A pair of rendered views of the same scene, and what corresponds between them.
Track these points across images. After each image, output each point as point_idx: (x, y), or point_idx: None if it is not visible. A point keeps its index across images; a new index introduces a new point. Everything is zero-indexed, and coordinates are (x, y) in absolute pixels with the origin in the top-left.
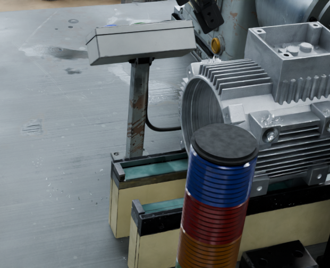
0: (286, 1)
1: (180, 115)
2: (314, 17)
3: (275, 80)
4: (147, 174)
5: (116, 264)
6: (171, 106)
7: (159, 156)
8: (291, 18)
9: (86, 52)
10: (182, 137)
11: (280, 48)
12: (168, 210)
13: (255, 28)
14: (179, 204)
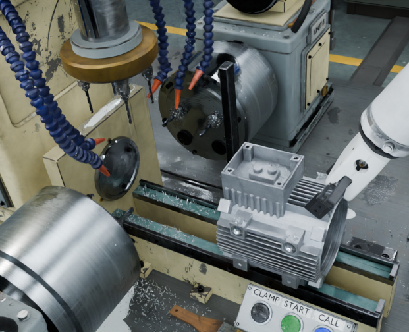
0: (112, 271)
1: (320, 272)
2: (131, 238)
3: (301, 174)
4: (357, 296)
5: (393, 323)
6: None
7: (337, 298)
8: (128, 265)
9: None
10: (322, 278)
11: (272, 179)
12: (377, 257)
13: (278, 186)
14: (360, 263)
